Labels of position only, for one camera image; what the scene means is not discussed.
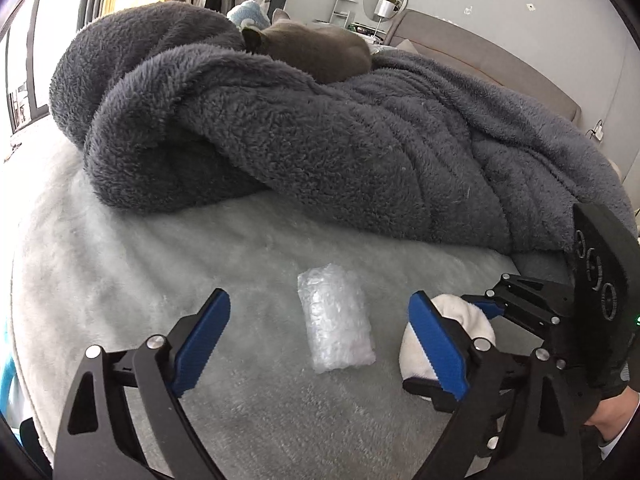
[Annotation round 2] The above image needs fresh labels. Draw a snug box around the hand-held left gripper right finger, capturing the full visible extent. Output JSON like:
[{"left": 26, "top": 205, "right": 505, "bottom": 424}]
[{"left": 407, "top": 290, "right": 603, "bottom": 480}]

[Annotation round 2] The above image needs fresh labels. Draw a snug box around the beige padded headboard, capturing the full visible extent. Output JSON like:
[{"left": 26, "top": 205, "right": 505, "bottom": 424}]
[{"left": 385, "top": 8, "right": 583, "bottom": 133}]

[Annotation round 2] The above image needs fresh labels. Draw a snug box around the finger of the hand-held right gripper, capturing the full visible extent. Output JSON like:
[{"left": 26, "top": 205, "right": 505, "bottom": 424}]
[
  {"left": 402, "top": 377, "right": 463, "bottom": 413},
  {"left": 462, "top": 272, "right": 577, "bottom": 356}
]

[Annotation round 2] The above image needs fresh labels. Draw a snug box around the dark grey fluffy blanket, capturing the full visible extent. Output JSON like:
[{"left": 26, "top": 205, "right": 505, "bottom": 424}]
[{"left": 49, "top": 2, "right": 638, "bottom": 256}]

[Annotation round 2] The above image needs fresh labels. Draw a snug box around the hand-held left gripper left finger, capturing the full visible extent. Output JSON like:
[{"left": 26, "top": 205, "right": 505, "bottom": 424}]
[{"left": 52, "top": 287, "right": 232, "bottom": 480}]

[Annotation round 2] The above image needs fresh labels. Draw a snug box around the white desktop shelf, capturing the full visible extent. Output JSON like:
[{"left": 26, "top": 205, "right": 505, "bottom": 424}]
[{"left": 330, "top": 0, "right": 368, "bottom": 28}]

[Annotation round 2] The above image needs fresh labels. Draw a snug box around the person's right hand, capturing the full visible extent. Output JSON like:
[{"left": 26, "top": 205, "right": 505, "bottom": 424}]
[{"left": 582, "top": 387, "right": 640, "bottom": 463}]

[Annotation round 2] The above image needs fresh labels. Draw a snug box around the light blue plush toy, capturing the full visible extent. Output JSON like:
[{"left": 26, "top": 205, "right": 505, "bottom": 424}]
[{"left": 227, "top": 0, "right": 273, "bottom": 28}]

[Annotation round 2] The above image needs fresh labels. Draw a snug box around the white cloth ball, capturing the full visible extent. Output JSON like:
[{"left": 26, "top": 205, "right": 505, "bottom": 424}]
[{"left": 398, "top": 294, "right": 497, "bottom": 398}]

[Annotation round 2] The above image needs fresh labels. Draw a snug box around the black framed window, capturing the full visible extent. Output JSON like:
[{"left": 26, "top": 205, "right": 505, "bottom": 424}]
[{"left": 0, "top": 0, "right": 56, "bottom": 136}]

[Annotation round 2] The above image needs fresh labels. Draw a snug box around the bed with grey cover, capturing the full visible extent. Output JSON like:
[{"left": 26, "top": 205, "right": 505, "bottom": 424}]
[{"left": 7, "top": 45, "right": 626, "bottom": 480}]

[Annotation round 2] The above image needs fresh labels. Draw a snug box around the bubble wrap roll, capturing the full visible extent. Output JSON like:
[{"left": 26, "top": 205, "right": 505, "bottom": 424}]
[{"left": 296, "top": 265, "right": 377, "bottom": 375}]

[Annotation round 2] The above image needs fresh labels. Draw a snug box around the grey-brown cat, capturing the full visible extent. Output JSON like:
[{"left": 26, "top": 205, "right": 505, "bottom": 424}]
[{"left": 241, "top": 8, "right": 373, "bottom": 83}]

